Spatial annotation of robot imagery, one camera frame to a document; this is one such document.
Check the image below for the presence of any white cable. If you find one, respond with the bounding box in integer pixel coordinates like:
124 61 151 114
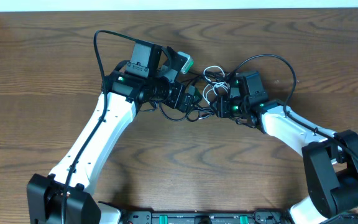
201 65 230 106

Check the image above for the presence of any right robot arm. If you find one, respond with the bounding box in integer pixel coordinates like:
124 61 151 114
211 71 358 223

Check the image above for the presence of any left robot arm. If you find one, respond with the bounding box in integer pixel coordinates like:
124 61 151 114
27 40 196 223

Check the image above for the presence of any right camera black cable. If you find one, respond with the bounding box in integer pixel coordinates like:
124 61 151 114
227 54 358 218

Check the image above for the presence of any camera black cable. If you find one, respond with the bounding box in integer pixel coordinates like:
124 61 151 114
60 29 136 224
227 54 358 218

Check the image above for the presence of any left camera black cable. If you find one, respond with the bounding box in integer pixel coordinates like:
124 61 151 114
60 29 136 224

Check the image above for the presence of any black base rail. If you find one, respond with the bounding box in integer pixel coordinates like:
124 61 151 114
118 209 292 224

